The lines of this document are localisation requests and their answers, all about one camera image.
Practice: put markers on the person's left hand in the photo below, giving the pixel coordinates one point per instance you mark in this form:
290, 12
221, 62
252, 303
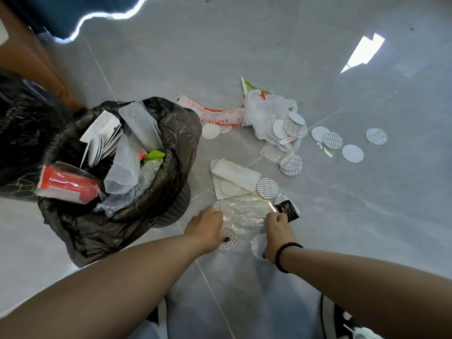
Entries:
204, 227

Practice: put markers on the person's right hand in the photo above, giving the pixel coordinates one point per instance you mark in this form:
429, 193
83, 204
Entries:
279, 234

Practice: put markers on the person's left thumb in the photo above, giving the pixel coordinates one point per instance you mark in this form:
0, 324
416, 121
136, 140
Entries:
221, 238

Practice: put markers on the person's right fingers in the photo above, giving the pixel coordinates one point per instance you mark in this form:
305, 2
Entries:
277, 217

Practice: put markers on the clear plastic bag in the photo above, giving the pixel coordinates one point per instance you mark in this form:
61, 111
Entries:
247, 215

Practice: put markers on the person's right forearm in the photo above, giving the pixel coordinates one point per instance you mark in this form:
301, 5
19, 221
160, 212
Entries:
370, 285

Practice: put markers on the person's left forearm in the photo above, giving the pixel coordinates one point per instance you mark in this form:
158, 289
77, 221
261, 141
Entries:
106, 289

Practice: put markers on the printed round seal disc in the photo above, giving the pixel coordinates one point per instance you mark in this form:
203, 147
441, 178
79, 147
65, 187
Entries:
267, 188
376, 136
228, 245
225, 128
332, 140
292, 165
296, 129
219, 206

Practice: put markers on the black sachet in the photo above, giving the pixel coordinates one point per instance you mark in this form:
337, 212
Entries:
289, 210

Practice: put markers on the plain white round disc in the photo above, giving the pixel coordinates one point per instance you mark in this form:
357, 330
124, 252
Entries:
352, 153
319, 133
296, 118
211, 131
229, 188
278, 129
258, 245

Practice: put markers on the clear flat packet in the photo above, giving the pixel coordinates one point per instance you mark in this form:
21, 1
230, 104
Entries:
220, 194

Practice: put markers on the grey ribbed waste bin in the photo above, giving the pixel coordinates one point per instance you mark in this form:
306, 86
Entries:
174, 208

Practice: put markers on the small clear sachet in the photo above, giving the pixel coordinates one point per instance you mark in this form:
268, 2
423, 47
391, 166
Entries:
271, 152

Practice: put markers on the small red and white strip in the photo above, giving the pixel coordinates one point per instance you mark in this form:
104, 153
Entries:
286, 140

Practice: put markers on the small clear plastic scrap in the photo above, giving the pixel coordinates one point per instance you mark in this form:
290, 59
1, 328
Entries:
325, 150

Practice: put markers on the crumpled clear plastic film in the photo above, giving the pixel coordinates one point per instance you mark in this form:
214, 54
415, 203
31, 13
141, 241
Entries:
137, 188

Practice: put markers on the person's left shoe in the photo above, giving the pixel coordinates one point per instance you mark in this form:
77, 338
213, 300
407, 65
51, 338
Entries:
157, 321

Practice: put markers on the person's shoe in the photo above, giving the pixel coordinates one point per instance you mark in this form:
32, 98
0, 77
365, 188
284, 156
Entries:
339, 321
157, 321

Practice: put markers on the green plastic piece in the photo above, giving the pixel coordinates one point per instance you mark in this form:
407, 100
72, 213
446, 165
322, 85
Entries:
154, 156

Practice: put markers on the white crumpled plastic bag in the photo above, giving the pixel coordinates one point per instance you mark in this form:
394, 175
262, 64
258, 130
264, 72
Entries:
265, 111

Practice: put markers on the black bin liner bag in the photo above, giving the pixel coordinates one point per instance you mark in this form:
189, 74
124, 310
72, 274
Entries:
169, 137

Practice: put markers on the red and white long wrapper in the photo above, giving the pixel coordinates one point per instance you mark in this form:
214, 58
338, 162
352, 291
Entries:
215, 115

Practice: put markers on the translucent white plastic bag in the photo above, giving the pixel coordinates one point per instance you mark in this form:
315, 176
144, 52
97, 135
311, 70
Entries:
123, 169

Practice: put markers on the person's right shoe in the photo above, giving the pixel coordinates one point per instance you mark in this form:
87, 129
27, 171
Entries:
339, 321

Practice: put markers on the green and white packet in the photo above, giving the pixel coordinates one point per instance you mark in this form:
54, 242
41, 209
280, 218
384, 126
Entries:
251, 87

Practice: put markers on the clear plastic wrapper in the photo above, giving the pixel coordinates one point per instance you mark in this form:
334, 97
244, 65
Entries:
143, 125

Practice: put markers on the stack of white discs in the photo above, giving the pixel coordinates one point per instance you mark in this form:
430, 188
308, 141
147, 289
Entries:
97, 150

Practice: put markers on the red and white packet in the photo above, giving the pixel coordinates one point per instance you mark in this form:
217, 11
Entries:
67, 185

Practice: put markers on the white card sheet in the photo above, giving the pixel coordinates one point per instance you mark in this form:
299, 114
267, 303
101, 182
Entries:
101, 125

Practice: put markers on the large black garbage bag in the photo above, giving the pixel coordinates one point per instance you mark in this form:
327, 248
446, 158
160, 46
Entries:
24, 130

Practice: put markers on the brown wooden furniture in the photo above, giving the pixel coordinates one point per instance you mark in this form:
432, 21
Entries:
31, 70

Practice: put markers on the dark blue fabric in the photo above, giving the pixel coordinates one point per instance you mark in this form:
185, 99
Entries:
67, 12

